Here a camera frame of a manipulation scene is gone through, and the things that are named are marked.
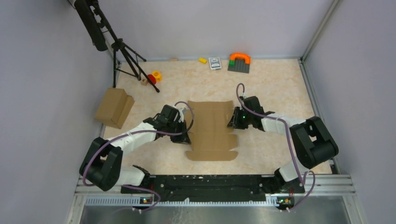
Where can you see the aluminium frame rail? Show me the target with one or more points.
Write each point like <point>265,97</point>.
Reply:
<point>324,186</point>

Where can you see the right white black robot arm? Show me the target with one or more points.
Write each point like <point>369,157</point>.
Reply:
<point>309,141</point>

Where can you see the yellow small block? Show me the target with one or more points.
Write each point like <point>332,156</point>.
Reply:
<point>202,60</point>

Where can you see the brown cardboard box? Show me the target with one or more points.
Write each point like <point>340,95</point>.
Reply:
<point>114,108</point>
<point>211,139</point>

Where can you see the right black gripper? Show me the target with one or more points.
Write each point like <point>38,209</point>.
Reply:
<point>235,122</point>

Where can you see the yellow round toy disc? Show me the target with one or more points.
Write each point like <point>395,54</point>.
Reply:
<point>157,75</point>

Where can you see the grey building baseplate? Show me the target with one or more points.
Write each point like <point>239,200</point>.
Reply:
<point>239,66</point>

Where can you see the small wooden cube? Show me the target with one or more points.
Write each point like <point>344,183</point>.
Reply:
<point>144,82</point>

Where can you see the red round toy disc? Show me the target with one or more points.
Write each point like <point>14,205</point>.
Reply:
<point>152,78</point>

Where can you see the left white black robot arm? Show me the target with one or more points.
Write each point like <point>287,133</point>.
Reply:
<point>102,165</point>

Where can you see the playing card deck box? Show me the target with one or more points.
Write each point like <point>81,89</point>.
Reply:
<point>215,63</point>

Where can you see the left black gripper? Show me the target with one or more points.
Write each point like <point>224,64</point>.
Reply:
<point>181,139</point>

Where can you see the black camera tripod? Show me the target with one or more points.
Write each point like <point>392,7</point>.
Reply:
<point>103,37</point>

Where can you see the folded brown cardboard box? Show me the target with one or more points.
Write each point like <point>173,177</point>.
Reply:
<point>114,108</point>

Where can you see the orange arch block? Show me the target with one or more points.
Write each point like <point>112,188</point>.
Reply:
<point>241,56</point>

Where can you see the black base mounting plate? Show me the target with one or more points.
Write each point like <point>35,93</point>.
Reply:
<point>218,188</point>

